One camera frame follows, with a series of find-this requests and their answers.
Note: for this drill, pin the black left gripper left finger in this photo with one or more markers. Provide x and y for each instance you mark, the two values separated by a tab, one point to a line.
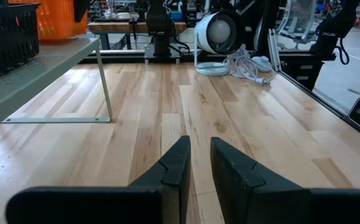
173	174

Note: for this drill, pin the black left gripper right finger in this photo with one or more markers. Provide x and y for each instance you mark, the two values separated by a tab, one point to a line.
233	174

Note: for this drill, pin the orange plastic basket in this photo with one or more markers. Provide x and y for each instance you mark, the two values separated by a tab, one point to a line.
58	18

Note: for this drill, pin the black slotted plastic basket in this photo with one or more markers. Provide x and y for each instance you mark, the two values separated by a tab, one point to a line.
8	37

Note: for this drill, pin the black neighbouring robot arm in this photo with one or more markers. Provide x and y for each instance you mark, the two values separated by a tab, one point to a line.
335	21

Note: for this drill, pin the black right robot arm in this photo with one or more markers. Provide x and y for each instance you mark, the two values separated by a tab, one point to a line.
159	18

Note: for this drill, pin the grey mesh office chair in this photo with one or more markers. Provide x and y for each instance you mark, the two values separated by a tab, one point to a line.
298	18

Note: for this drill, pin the wooden top background table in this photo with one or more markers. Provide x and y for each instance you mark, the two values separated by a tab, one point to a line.
117	27

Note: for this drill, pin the green perforated metal stand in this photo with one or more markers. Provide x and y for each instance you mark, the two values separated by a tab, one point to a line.
27	74

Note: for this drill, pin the white lamp stand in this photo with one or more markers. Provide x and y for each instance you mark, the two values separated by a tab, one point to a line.
212	69

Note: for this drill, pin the white round lamp base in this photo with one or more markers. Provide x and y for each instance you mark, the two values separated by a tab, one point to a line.
261	62

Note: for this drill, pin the black drawer cabinet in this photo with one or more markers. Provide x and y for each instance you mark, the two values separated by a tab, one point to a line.
304	70

